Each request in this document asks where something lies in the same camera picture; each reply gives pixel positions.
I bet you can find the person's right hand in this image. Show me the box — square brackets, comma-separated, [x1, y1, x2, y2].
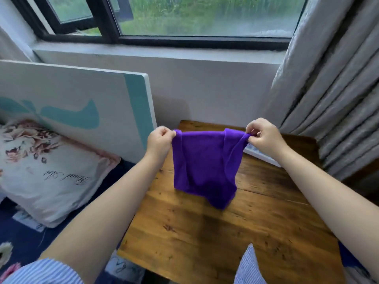
[243, 118, 289, 162]

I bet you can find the person's left hand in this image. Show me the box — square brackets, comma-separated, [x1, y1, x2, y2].
[145, 126, 177, 163]

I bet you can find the purple cloth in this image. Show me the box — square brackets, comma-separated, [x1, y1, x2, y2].
[172, 128, 259, 210]

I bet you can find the person's right forearm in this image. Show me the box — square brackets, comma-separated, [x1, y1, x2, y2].
[275, 146, 379, 282]

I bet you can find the person's left forearm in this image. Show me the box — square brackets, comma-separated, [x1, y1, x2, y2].
[38, 152, 168, 284]

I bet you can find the flat white box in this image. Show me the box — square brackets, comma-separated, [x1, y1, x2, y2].
[243, 143, 281, 168]

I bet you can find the white headboard with teal print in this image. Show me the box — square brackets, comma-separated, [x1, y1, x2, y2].
[0, 60, 158, 165]

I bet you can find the grey pleated curtain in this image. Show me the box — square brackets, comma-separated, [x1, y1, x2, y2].
[261, 0, 379, 187]

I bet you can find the black framed window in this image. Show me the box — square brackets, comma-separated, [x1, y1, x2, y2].
[9, 0, 309, 51]

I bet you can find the floral white pillow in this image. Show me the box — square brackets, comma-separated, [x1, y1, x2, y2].
[0, 119, 121, 229]

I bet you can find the blue fabric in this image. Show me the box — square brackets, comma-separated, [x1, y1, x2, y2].
[338, 241, 371, 272]

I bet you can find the dark blue floral bedsheet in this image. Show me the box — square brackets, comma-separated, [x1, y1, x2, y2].
[0, 158, 148, 284]

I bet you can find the blue striped shirt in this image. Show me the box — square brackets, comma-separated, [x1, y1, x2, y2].
[0, 244, 267, 284]

